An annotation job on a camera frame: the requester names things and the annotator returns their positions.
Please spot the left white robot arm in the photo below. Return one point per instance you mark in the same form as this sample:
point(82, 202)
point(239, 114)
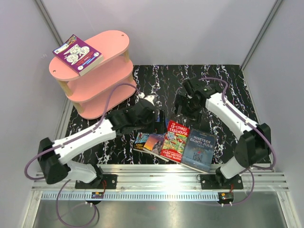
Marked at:
point(56, 158)

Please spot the black marble table mat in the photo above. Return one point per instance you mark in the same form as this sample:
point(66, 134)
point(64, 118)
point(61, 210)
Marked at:
point(165, 81)

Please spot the aluminium rail frame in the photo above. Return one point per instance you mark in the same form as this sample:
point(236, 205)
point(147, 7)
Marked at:
point(177, 178)

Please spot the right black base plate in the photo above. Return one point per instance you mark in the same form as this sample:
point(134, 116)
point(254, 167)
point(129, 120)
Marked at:
point(213, 182)

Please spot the purple paperback book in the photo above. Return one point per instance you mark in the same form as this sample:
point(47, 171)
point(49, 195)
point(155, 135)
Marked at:
point(78, 55)

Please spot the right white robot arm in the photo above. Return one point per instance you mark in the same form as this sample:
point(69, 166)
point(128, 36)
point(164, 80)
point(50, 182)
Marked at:
point(253, 139)

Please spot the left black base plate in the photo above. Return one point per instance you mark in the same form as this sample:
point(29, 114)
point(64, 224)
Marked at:
point(109, 181)

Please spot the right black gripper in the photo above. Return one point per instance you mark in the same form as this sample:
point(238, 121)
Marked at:
point(181, 100)

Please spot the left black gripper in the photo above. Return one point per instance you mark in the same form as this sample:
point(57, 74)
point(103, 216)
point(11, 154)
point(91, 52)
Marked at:
point(149, 131)

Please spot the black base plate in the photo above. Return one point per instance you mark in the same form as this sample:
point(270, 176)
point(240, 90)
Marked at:
point(109, 181)
point(213, 182)

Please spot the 169-Storey Treehouse black book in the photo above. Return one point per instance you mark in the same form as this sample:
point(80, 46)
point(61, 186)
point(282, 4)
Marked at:
point(140, 141)

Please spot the Jane Eyre blue book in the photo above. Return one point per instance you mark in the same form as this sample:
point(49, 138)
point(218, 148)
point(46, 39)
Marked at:
point(154, 144)

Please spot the Nineteen Eighty-Four blue book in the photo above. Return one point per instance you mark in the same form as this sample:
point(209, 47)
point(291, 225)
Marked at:
point(198, 152)

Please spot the pink three-tier shelf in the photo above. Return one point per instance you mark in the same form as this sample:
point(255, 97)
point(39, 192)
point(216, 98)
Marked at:
point(105, 86)

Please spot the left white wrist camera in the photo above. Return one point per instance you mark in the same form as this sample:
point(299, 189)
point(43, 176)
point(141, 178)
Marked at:
point(151, 98)

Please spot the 13-Storey Treehouse red book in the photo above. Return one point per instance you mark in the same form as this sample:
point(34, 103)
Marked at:
point(174, 141)

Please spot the slotted white cable duct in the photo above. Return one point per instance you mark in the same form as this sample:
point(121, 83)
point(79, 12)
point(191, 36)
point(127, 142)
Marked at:
point(131, 196)

